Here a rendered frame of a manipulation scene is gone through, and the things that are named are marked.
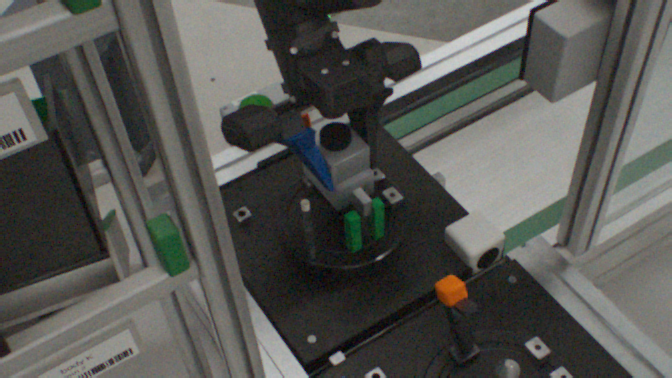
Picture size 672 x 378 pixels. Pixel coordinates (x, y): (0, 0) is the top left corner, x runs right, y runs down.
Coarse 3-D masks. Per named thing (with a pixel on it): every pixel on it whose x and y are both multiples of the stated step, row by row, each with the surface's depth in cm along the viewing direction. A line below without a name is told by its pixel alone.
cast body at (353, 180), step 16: (336, 128) 77; (320, 144) 77; (336, 144) 76; (352, 144) 77; (336, 160) 76; (352, 160) 77; (368, 160) 78; (336, 176) 77; (352, 176) 78; (368, 176) 79; (336, 192) 78; (352, 192) 79; (368, 192) 80; (336, 208) 80; (368, 208) 79
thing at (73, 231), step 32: (64, 96) 65; (64, 128) 45; (0, 160) 40; (32, 160) 41; (64, 160) 41; (0, 192) 41; (32, 192) 41; (64, 192) 42; (0, 224) 41; (32, 224) 42; (64, 224) 42; (96, 224) 43; (0, 256) 42; (32, 256) 42; (64, 256) 43; (96, 256) 44; (0, 288) 43
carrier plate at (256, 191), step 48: (384, 144) 95; (240, 192) 91; (432, 192) 90; (240, 240) 87; (432, 240) 86; (288, 288) 83; (336, 288) 83; (384, 288) 82; (432, 288) 82; (288, 336) 79; (336, 336) 79
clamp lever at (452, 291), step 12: (444, 288) 70; (456, 288) 70; (444, 300) 70; (456, 300) 70; (468, 300) 70; (456, 312) 71; (468, 312) 69; (456, 324) 72; (456, 336) 73; (468, 336) 73; (456, 348) 74; (468, 348) 74
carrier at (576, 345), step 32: (480, 288) 82; (512, 288) 82; (416, 320) 80; (480, 320) 80; (512, 320) 79; (544, 320) 79; (576, 320) 79; (384, 352) 78; (416, 352) 78; (448, 352) 75; (480, 352) 75; (512, 352) 75; (544, 352) 73; (576, 352) 77; (608, 352) 77
